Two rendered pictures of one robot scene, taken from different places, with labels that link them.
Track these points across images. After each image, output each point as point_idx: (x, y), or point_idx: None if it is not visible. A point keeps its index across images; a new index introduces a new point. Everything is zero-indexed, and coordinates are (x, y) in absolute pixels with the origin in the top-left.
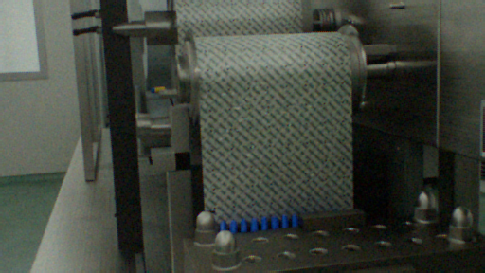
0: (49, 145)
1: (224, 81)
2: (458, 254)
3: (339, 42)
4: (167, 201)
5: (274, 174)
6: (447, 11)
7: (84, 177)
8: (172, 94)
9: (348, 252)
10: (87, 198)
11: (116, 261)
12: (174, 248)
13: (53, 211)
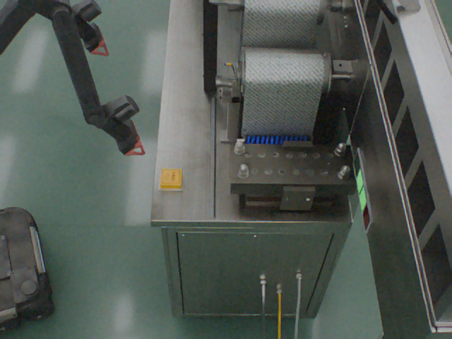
0: None
1: (258, 88)
2: (337, 185)
3: (320, 73)
4: (234, 32)
5: (276, 121)
6: (363, 97)
7: None
8: (233, 80)
9: (293, 175)
10: (188, 15)
11: (201, 102)
12: (228, 127)
13: (169, 30)
